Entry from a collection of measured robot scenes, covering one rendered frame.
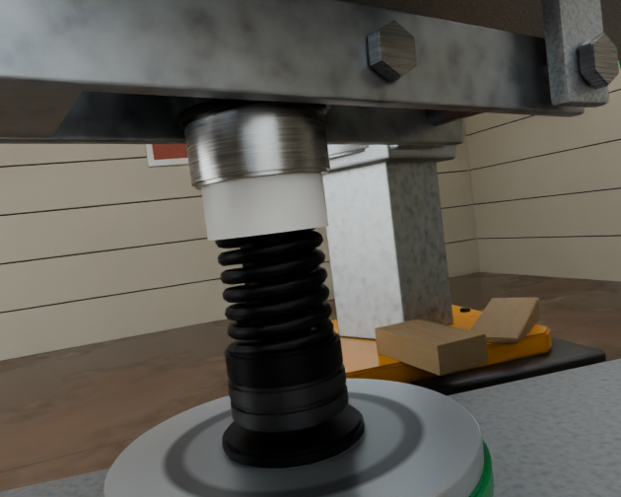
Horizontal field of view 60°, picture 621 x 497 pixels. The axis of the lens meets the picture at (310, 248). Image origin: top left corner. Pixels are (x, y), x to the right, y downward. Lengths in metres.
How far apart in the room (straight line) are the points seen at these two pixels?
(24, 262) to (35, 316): 0.58
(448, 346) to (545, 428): 0.45
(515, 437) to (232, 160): 0.30
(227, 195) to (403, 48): 0.12
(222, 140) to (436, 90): 0.12
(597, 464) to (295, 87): 0.31
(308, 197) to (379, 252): 0.83
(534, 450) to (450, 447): 0.14
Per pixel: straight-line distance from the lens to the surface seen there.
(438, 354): 0.89
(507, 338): 1.08
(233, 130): 0.28
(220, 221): 0.29
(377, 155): 1.06
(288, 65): 0.26
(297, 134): 0.28
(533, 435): 0.46
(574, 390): 0.55
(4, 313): 6.43
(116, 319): 6.38
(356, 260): 1.16
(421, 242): 1.16
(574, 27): 0.40
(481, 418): 0.49
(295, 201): 0.28
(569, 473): 0.41
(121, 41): 0.23
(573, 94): 0.38
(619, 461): 0.43
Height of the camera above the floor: 1.05
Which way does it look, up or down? 3 degrees down
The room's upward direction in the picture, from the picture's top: 7 degrees counter-clockwise
